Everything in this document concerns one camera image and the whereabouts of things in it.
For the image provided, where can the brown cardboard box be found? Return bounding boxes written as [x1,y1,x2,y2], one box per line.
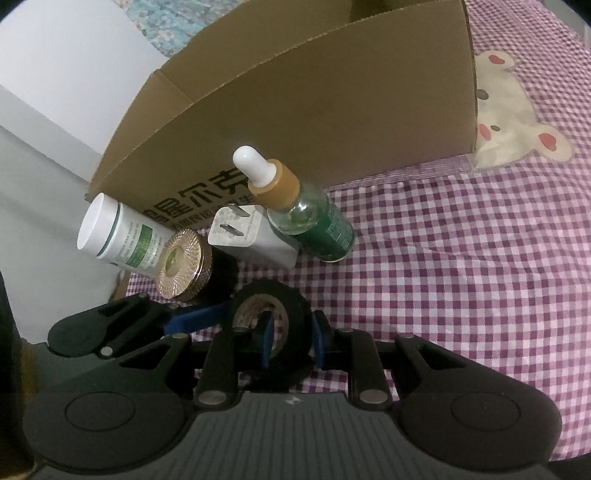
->
[85,0,479,232]

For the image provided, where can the white plastic bottle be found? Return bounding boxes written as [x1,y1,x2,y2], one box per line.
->
[77,194,180,278]

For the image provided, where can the black tape roll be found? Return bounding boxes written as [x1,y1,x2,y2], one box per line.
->
[224,279,318,393]

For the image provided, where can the purple checkered tablecloth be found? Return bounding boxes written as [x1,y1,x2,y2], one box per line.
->
[111,0,591,462]

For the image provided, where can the green dropper bottle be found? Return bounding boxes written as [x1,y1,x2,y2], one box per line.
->
[232,145,356,265]

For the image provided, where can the dark jar with gold lid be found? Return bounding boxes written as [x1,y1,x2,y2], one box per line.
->
[154,229,239,305]

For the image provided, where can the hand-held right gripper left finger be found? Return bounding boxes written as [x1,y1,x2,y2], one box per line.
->
[99,311,275,409]

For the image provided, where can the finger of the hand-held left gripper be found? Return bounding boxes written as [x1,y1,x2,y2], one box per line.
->
[47,293,230,359]

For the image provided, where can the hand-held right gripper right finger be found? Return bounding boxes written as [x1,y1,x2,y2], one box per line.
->
[310,311,481,408]

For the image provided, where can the white charger plug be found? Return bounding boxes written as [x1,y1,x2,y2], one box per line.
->
[208,203,299,268]

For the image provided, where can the teal floral cloth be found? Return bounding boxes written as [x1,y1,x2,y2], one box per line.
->
[113,0,246,52]

